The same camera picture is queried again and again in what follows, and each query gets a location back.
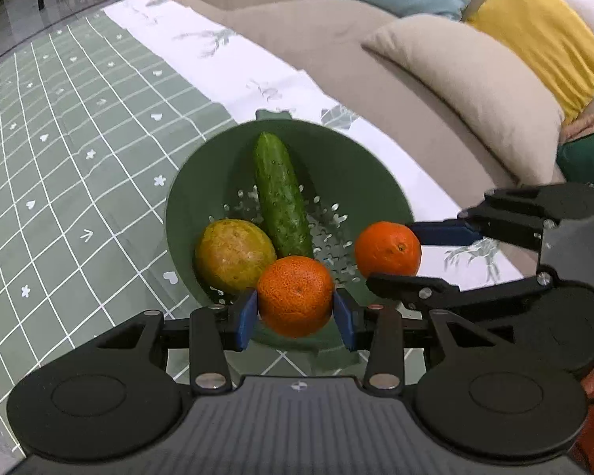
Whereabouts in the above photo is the green colander bowl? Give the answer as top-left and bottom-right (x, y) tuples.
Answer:
(166, 112), (413, 352)

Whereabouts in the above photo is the dark green garment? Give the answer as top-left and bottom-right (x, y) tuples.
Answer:
(557, 133), (594, 185)

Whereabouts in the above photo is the beige sofa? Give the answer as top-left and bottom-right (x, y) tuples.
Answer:
(169, 0), (594, 268)

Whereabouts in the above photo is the beige cushion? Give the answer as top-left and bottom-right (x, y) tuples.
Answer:
(362, 14), (564, 184)

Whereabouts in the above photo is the yellow-green round fruit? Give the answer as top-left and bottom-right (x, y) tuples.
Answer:
(194, 219), (276, 296)

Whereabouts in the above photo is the orange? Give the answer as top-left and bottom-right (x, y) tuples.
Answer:
(354, 221), (422, 278)
(256, 255), (335, 339)

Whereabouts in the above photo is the green cucumber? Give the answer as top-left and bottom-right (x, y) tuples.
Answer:
(253, 132), (313, 257)

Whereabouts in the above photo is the yellow cushion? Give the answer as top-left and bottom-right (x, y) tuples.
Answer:
(466, 0), (594, 124)

